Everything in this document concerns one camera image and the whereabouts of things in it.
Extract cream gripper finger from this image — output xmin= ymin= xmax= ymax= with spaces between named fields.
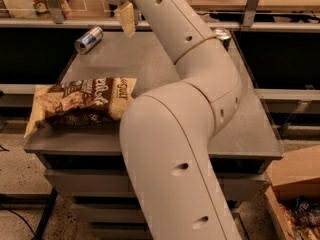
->
xmin=117 ymin=1 xmax=136 ymax=37

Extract silver blue redbull can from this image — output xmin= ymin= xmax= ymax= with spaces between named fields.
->
xmin=74 ymin=26 xmax=103 ymax=54

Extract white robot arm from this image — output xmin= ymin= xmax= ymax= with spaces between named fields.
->
xmin=107 ymin=0 xmax=241 ymax=240

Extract green soda can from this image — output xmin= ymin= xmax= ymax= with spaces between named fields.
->
xmin=213 ymin=28 xmax=232 ymax=50

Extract metal railing with posts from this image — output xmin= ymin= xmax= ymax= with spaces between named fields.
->
xmin=0 ymin=0 xmax=320 ymax=33

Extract brown cream chip bag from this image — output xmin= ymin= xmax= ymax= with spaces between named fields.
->
xmin=24 ymin=78 xmax=136 ymax=137

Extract grey drawer cabinet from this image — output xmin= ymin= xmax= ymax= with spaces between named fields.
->
xmin=25 ymin=32 xmax=282 ymax=240

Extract cardboard box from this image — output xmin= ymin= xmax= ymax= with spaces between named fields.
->
xmin=265 ymin=146 xmax=320 ymax=240

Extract snack packets in box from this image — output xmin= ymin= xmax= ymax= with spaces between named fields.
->
xmin=279 ymin=196 xmax=320 ymax=240

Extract black floor cable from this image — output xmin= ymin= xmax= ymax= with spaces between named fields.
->
xmin=0 ymin=203 xmax=37 ymax=240

